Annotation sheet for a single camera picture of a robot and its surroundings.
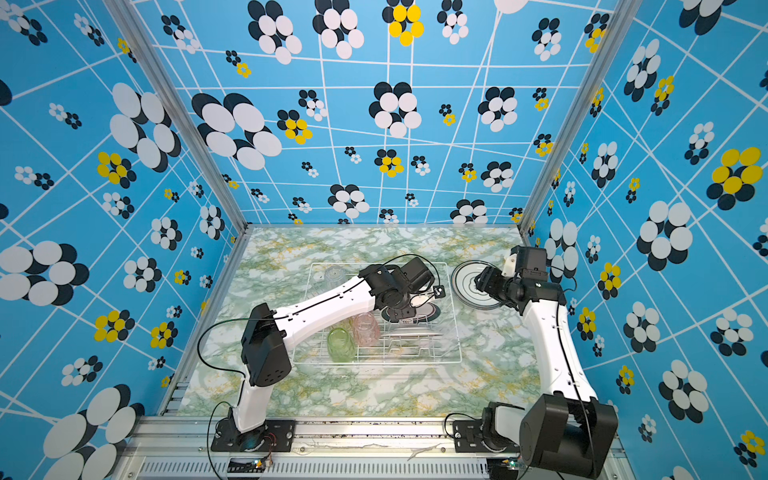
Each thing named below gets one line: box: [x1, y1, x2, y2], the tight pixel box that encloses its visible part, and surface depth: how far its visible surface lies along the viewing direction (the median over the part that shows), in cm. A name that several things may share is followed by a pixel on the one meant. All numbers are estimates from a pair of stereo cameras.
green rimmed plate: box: [451, 260, 501, 308], surface depth 103 cm
